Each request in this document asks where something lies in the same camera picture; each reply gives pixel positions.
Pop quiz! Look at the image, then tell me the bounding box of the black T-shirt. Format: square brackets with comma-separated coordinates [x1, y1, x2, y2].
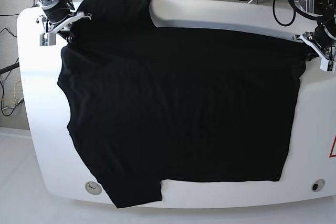
[57, 0, 307, 208]

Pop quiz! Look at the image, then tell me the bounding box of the right table cable grommet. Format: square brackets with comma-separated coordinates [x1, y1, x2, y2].
[311, 179, 326, 192]

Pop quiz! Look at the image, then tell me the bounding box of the left table cable grommet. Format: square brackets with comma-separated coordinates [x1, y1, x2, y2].
[85, 182, 102, 195]

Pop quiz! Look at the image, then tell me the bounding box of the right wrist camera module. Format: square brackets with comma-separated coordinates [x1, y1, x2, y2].
[39, 33, 56, 46]

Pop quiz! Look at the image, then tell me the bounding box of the yellow cable on floor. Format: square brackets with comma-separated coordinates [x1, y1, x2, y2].
[0, 79, 25, 109]

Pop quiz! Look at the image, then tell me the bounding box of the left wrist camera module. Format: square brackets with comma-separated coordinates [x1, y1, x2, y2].
[320, 58, 335, 73]

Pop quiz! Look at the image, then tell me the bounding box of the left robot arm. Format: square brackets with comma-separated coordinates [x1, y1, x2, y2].
[272, 0, 335, 72]

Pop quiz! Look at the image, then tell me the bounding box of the red triangle warning sticker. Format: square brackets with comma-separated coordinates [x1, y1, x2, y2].
[329, 137, 336, 158]

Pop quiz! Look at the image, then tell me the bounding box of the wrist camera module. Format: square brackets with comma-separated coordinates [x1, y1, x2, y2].
[320, 58, 335, 73]
[39, 33, 56, 46]

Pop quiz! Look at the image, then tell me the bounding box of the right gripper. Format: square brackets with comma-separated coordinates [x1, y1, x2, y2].
[36, 1, 92, 43]

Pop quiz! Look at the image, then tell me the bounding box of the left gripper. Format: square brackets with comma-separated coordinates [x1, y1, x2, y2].
[292, 25, 335, 63]

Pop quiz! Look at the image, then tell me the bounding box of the table cable grommet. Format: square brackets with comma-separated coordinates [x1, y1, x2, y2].
[85, 182, 102, 195]
[311, 179, 326, 192]

